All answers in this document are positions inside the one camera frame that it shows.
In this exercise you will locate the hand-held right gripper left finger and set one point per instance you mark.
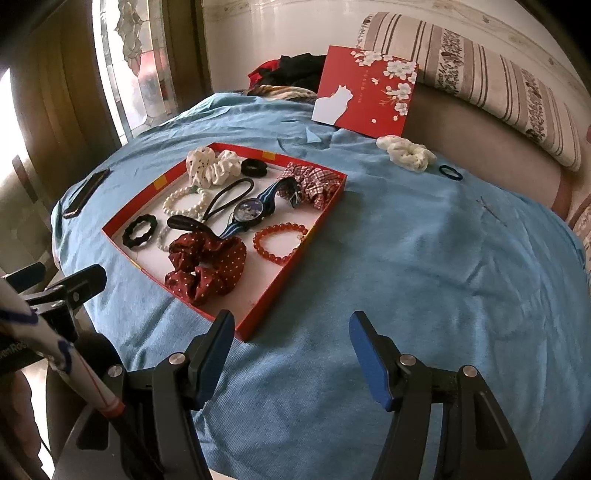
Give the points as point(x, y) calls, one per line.
point(214, 364)

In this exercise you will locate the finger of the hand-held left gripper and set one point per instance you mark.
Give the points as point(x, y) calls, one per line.
point(83, 281)
point(25, 278)

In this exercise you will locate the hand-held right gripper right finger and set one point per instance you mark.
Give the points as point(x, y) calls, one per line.
point(369, 364)

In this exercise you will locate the red cardboard box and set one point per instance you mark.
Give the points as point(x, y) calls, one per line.
point(295, 259)

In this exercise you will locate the white dotted scrunchie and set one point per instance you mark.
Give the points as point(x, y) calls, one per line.
point(198, 164)

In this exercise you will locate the white polka dot scrunchie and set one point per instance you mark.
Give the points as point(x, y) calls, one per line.
point(226, 168)

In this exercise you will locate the person's left forearm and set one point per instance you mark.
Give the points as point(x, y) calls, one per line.
point(18, 415)

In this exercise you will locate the blue cloth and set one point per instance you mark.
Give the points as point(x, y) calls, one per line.
point(392, 286)

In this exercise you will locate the black smartphone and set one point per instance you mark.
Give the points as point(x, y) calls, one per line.
point(85, 194)

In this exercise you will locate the dark red dotted scrunchie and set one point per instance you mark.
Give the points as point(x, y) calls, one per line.
point(207, 263)

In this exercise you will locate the black hair clip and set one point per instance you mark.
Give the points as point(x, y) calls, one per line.
point(184, 224)

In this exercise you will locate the red plaid scrunchie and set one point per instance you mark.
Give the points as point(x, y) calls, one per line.
point(318, 182)

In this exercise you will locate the thin metal hairpin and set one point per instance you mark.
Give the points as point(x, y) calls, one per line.
point(485, 205)

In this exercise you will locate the white ruffled scrunchie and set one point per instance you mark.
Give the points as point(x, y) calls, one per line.
point(406, 152)

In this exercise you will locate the stained glass window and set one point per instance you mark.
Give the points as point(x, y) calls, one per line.
point(138, 69)

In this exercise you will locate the brown sofa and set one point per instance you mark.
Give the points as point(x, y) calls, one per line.
point(485, 152)

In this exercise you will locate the striped floral cushion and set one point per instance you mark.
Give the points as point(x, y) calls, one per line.
point(485, 83)
point(582, 230)

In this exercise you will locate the red floral box lid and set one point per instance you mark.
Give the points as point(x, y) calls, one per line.
point(364, 101)

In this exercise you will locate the pile of dark clothes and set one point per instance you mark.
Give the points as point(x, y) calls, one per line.
point(295, 69)

